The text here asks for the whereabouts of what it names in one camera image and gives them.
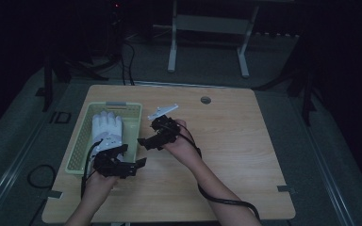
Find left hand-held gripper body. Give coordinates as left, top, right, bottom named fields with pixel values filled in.
left=91, top=133, right=139, bottom=180

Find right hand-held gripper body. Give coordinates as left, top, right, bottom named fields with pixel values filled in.
left=147, top=104, right=182, bottom=149

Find pale green plastic basket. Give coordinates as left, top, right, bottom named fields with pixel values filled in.
left=65, top=101, right=143, bottom=176

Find lilac glove with white fingers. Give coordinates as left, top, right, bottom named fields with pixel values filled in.
left=90, top=110, right=124, bottom=164

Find person's left hand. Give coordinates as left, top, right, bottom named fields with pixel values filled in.
left=83, top=169, right=121, bottom=202

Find person's right hand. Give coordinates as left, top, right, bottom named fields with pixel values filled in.
left=161, top=119, right=204, bottom=168

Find grey tape piece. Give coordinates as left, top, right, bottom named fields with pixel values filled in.
left=46, top=189, right=64, bottom=200
left=276, top=185, right=296, bottom=194

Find black metal stand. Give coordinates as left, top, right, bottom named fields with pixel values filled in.
left=36, top=46, right=109, bottom=112
left=254, top=37, right=328, bottom=126

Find dark device with red light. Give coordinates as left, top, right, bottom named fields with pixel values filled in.
left=107, top=0, right=125, bottom=60

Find dark power strip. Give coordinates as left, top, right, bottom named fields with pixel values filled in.
left=254, top=31, right=300, bottom=40

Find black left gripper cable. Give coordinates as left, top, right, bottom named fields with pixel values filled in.
left=80, top=139, right=104, bottom=200

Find black floor bracket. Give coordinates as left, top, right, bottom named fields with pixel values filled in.
left=49, top=111, right=73, bottom=124

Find black hanging cables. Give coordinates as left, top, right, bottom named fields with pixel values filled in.
left=119, top=40, right=136, bottom=87

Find black looped floor cable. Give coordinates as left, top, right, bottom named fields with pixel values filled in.
left=26, top=164, right=58, bottom=190

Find white metal desk frame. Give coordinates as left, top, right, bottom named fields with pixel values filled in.
left=167, top=0, right=260, bottom=79

